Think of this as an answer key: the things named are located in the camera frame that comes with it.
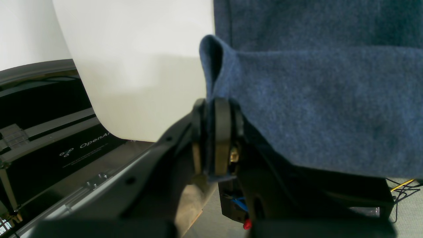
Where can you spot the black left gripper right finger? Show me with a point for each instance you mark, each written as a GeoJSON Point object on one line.
{"type": "Point", "coordinates": [281, 201]}

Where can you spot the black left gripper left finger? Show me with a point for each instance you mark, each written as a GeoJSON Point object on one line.
{"type": "Point", "coordinates": [143, 202]}

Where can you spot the blue T-shirt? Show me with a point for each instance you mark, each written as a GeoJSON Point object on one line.
{"type": "Point", "coordinates": [330, 84]}

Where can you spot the black OpenArm equipment case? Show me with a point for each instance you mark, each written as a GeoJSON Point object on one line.
{"type": "Point", "coordinates": [49, 130]}

